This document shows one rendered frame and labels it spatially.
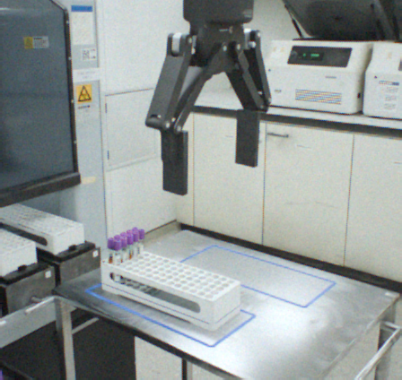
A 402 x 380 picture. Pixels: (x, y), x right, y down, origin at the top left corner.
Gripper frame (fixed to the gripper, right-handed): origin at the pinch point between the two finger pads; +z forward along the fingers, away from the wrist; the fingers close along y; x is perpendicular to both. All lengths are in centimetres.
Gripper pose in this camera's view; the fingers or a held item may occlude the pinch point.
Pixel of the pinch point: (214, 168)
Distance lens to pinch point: 65.4
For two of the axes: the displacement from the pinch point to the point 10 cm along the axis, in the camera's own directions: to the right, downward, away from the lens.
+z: -0.2, 9.5, 3.2
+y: 6.2, -2.4, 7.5
